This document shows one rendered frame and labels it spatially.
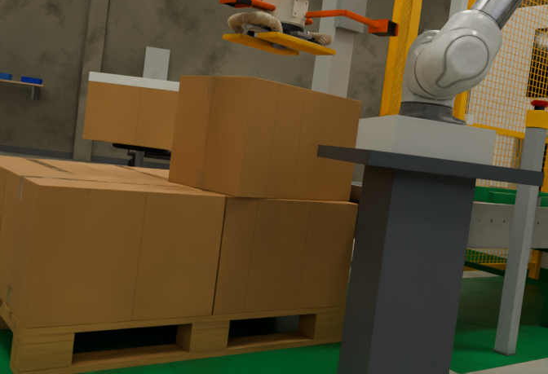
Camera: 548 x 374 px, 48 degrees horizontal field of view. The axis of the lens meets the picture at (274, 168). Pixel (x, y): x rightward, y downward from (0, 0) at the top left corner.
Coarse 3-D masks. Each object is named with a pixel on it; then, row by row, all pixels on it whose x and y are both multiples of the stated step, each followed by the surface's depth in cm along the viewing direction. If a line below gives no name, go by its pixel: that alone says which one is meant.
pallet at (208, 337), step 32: (0, 320) 205; (160, 320) 192; (192, 320) 199; (224, 320) 206; (320, 320) 231; (32, 352) 170; (64, 352) 175; (96, 352) 190; (128, 352) 194; (160, 352) 197; (192, 352) 200; (224, 352) 207
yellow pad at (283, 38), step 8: (272, 32) 216; (280, 32) 217; (288, 32) 223; (272, 40) 222; (280, 40) 220; (288, 40) 219; (296, 40) 222; (304, 40) 227; (312, 40) 234; (296, 48) 234; (304, 48) 232; (312, 48) 229; (320, 48) 232; (328, 48) 235
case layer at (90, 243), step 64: (0, 192) 203; (64, 192) 171; (128, 192) 181; (192, 192) 198; (0, 256) 197; (64, 256) 172; (128, 256) 184; (192, 256) 196; (256, 256) 211; (320, 256) 228; (64, 320) 174; (128, 320) 186
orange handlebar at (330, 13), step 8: (256, 0) 221; (256, 8) 228; (272, 8) 227; (312, 16) 230; (320, 16) 228; (328, 16) 226; (352, 16) 223; (360, 16) 227; (304, 24) 247; (368, 24) 232; (376, 24) 234
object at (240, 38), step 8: (248, 32) 237; (232, 40) 233; (240, 40) 231; (248, 40) 231; (256, 40) 233; (264, 40) 239; (256, 48) 247; (264, 48) 244; (272, 48) 241; (288, 48) 247
